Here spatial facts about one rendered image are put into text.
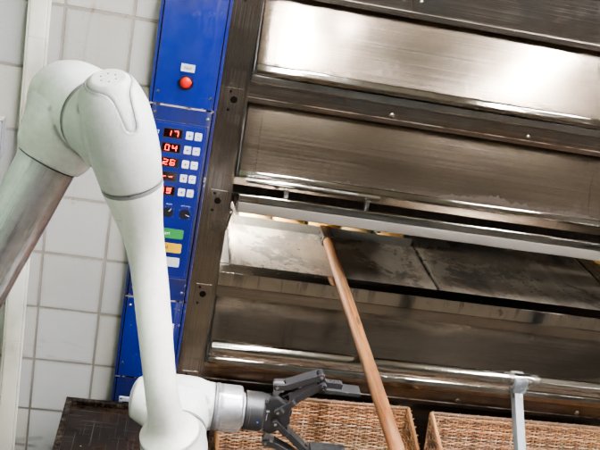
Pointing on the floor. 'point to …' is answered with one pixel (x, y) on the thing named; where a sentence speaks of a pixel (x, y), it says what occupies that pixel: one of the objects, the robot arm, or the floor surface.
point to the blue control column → (174, 11)
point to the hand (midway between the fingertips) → (345, 420)
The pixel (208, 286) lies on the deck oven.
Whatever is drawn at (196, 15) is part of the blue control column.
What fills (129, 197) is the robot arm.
